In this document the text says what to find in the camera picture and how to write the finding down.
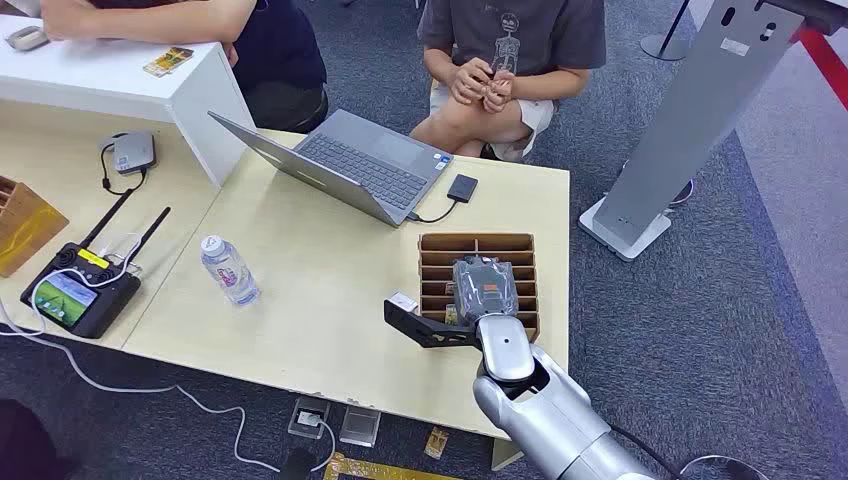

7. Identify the person's right hand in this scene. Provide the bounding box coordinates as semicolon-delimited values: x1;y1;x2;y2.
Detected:
448;56;496;106

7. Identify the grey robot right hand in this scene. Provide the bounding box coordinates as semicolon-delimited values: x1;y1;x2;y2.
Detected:
452;256;520;329

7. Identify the person's left hand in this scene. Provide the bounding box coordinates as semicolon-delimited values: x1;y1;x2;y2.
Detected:
481;69;517;115

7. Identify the slotted cardboard card holder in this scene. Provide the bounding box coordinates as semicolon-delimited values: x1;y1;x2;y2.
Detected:
417;232;541;343

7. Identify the person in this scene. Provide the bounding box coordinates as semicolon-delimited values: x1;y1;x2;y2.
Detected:
39;0;330;135
408;0;607;164

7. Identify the yellow patterned card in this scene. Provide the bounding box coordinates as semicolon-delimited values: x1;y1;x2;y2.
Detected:
423;426;450;461
142;46;195;79

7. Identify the black external drive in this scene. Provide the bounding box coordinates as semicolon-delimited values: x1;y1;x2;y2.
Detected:
446;173;480;205

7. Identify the grey laptop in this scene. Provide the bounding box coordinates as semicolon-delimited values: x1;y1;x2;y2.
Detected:
207;108;455;229

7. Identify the table leg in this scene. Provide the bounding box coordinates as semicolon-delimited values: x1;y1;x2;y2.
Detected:
490;437;525;472

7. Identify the black round pole stand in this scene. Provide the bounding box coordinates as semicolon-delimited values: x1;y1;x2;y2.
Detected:
639;0;694;63

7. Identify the square floor socket cover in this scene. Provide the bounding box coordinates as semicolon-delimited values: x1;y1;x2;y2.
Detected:
338;404;383;449

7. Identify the grey stand pillar with base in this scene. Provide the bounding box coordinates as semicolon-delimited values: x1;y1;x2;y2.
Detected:
578;0;807;264

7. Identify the floor socket with plug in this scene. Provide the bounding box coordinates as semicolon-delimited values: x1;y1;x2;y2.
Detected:
287;395;331;441

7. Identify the clear plastic water bottle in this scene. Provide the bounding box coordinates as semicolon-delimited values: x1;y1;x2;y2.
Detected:
199;234;261;308

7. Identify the red strip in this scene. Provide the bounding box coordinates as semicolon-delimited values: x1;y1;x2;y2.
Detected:
797;26;848;111

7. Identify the grey hub device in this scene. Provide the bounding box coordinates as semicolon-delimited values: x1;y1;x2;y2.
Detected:
111;130;158;176

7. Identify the white box shelf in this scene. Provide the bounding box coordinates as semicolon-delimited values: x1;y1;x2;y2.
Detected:
0;13;257;187

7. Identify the black remote controller with antennas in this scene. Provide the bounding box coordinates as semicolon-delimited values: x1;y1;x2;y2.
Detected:
19;188;172;340

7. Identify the small grey case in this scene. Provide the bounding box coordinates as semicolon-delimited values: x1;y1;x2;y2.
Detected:
5;25;51;53

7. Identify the brown cardboard box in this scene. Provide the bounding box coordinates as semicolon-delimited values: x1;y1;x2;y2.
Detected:
0;175;70;279

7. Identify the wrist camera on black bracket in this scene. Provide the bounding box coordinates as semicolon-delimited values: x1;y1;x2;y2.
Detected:
383;292;481;350

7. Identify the black drive cable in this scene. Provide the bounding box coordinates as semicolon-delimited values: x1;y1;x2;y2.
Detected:
405;199;460;225

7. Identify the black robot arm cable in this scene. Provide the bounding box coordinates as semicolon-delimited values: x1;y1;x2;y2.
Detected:
609;423;771;480

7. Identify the white cable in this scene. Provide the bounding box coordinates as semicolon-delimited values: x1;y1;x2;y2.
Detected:
0;233;337;474

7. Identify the black hub cable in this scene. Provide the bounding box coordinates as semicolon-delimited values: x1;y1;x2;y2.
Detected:
99;133;148;197

